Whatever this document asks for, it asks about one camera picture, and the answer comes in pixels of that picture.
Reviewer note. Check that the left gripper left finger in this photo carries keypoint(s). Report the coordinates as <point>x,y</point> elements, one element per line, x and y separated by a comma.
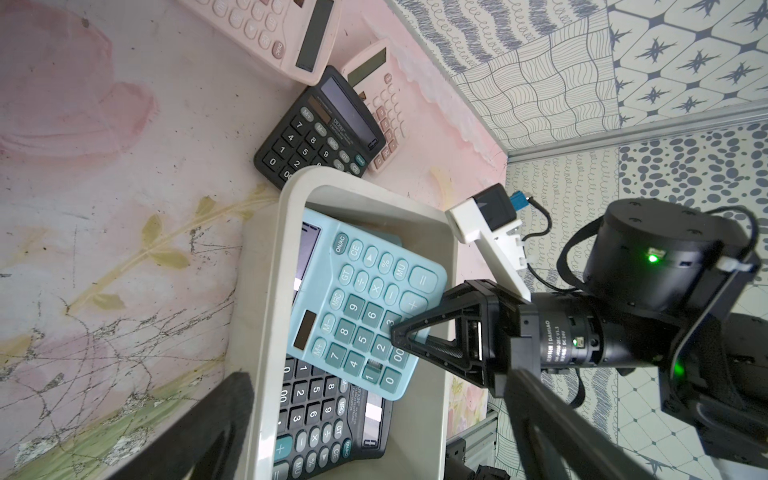
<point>205,443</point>

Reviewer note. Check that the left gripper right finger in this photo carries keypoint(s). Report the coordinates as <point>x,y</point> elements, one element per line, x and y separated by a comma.
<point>551,437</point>

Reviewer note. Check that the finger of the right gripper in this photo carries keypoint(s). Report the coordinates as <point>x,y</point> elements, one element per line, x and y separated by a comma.
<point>458,334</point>

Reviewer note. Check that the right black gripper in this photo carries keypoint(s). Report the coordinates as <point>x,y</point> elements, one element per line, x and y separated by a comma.
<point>659,290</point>

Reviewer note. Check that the black calculator back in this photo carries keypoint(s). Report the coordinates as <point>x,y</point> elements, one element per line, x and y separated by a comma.
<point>325,422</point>

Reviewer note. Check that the small blue calculator back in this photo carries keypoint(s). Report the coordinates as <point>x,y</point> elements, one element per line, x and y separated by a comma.
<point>356,288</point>

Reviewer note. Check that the white plastic storage box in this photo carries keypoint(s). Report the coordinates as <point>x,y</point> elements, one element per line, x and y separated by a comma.
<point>259,325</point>

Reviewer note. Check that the small black calculator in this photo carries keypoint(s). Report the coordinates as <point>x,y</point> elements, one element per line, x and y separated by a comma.
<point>328,125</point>

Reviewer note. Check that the pink calculator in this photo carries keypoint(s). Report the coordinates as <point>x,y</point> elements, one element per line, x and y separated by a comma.
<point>371,73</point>
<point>293,37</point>

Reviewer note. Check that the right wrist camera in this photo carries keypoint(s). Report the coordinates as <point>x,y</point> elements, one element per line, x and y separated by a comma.
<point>489,221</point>

